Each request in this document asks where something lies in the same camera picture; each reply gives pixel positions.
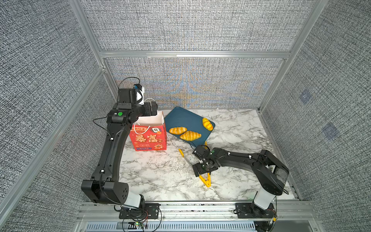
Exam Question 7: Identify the aluminium front rail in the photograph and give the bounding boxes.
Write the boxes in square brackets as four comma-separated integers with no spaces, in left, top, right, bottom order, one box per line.
[73,200,325,232]

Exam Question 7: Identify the golden croissant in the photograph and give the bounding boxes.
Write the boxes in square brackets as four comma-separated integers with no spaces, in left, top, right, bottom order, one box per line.
[180,130,202,142]

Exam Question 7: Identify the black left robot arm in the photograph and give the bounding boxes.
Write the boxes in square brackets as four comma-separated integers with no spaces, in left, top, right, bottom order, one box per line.
[81,101,157,208]

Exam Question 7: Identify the yellow metal tongs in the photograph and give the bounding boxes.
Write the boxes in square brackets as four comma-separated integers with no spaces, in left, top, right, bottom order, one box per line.
[178,148,212,188]

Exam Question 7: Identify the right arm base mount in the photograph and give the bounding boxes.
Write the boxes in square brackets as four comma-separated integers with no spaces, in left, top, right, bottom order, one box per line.
[233,203,277,219]

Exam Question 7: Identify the teal plastic tray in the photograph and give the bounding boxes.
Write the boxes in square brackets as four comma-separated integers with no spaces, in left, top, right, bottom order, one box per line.
[164,107,212,147]

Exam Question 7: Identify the striped bread roll front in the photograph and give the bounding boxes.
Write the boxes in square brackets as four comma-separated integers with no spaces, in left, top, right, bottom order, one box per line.
[169,127,187,135]

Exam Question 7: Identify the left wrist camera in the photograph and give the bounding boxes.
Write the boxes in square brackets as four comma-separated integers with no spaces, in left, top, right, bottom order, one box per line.
[134,84,145,105]

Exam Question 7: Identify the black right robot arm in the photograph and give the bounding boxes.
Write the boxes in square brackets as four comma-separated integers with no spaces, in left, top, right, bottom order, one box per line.
[192,145,289,210]

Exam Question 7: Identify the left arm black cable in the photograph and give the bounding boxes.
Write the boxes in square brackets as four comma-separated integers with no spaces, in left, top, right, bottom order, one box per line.
[92,76,163,232]

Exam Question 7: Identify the aluminium enclosure frame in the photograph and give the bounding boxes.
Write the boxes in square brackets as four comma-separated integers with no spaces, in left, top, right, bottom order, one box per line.
[1,1,326,225]

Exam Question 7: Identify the oval striped bread roll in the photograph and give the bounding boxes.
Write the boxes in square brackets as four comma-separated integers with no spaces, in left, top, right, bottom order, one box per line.
[202,118,214,131]

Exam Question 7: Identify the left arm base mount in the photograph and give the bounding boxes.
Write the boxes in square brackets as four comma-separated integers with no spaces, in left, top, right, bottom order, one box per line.
[119,203,160,220]

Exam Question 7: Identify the red paper gift bag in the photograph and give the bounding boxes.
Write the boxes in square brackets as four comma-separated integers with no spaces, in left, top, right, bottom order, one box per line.
[129,110,167,151]

